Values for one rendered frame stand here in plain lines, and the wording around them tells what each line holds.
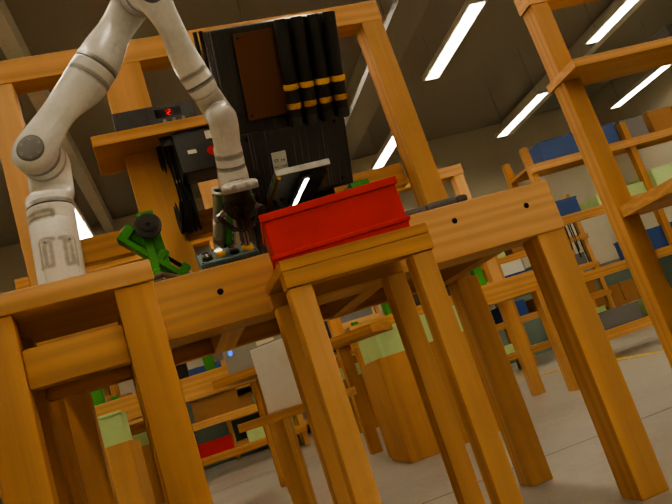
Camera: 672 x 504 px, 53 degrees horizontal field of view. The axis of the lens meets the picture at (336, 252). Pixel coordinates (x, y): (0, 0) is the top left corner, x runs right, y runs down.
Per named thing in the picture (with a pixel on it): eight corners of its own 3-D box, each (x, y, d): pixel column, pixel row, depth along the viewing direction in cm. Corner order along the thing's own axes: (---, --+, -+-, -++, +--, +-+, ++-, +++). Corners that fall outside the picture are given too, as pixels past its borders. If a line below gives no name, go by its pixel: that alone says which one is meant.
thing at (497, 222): (566, 226, 192) (546, 178, 195) (7, 388, 151) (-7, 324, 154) (541, 240, 205) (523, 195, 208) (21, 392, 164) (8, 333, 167)
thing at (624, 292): (651, 319, 1139) (633, 278, 1153) (684, 311, 1063) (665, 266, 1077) (592, 340, 1107) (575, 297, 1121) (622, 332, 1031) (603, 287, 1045)
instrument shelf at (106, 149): (348, 95, 244) (344, 85, 245) (92, 147, 219) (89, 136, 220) (333, 126, 268) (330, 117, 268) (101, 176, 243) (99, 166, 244)
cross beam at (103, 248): (408, 183, 263) (400, 162, 265) (62, 269, 227) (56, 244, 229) (404, 187, 268) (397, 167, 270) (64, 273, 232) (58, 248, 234)
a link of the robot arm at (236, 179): (223, 196, 159) (217, 171, 157) (214, 185, 169) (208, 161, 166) (260, 187, 161) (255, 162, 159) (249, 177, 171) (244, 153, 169)
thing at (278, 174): (332, 167, 188) (328, 157, 189) (277, 180, 183) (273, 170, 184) (308, 212, 225) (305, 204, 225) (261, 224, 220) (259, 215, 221)
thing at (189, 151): (232, 162, 229) (220, 123, 232) (182, 173, 224) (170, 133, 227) (230, 176, 241) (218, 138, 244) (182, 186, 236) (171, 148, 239)
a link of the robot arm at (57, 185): (26, 152, 145) (38, 227, 142) (6, 134, 136) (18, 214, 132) (69, 142, 146) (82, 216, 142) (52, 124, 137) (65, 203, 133)
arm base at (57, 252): (89, 279, 132) (74, 198, 135) (38, 287, 128) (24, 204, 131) (87, 291, 140) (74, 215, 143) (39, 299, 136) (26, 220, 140)
